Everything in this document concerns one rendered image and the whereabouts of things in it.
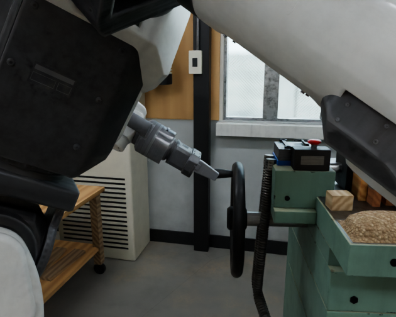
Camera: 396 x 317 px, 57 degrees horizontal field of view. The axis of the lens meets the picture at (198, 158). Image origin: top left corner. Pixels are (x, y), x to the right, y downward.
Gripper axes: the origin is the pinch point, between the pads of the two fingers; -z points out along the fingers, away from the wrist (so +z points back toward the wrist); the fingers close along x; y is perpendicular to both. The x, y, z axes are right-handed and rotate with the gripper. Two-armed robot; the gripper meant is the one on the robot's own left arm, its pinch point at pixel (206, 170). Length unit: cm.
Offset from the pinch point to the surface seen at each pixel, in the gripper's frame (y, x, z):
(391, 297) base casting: 0.3, 21.3, -42.0
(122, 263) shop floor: -98, -123, 2
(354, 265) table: 3.9, 29.9, -26.6
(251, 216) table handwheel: -4.3, 0.2, -15.6
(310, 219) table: 3.7, 8.8, -24.9
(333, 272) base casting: -1.1, 21.1, -29.3
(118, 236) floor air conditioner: -86, -126, 13
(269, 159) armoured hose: 10.4, 2.3, -11.3
